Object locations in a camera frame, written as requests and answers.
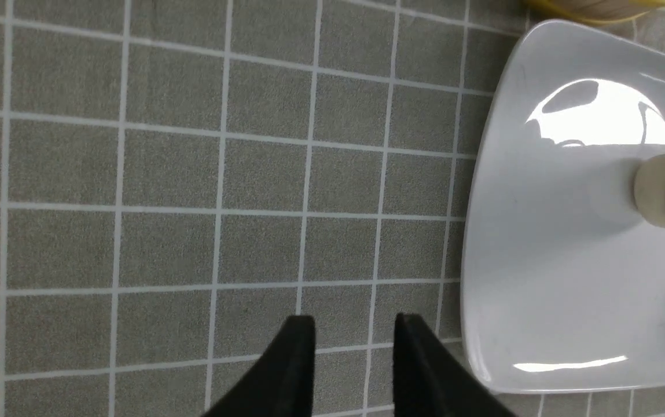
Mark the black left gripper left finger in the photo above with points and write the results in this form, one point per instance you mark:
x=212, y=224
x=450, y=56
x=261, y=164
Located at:
x=281, y=382

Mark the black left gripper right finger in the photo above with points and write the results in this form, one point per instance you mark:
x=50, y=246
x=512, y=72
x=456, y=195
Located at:
x=429, y=381

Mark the beige steamed bun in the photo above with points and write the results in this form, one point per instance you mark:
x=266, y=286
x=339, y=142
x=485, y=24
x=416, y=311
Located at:
x=649, y=190

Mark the white square plate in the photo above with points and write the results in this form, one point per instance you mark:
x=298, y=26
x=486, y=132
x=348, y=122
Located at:
x=562, y=281

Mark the bamboo steamer basket yellow rim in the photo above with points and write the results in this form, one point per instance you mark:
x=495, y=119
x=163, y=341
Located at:
x=595, y=13

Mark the grey checkered tablecloth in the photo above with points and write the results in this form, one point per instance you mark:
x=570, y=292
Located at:
x=177, y=177

